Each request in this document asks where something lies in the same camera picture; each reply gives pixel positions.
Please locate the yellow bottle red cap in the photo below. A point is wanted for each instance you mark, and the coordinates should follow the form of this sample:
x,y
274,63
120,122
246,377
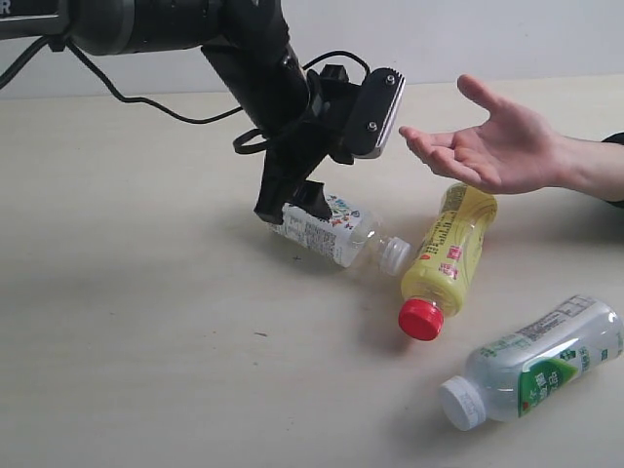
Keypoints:
x,y
435,285

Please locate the clear bottle green white label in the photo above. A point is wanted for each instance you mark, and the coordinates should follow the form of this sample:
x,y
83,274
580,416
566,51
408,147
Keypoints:
x,y
507,378

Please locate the person's open hand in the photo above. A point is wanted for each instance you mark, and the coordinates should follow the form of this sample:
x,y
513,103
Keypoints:
x,y
514,151

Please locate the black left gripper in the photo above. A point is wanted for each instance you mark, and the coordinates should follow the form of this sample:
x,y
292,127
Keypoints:
x,y
342,121

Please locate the clear bottle floral white label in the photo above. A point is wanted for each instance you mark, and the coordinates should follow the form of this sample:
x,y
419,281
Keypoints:
x,y
351,237

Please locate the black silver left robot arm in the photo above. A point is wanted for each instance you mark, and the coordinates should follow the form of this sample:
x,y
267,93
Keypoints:
x,y
247,43

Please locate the person's bare forearm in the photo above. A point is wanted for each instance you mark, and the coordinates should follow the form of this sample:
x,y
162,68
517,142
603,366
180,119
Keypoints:
x,y
593,168

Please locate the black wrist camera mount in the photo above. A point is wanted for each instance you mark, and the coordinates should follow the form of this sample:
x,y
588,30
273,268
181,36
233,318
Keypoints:
x,y
335,73

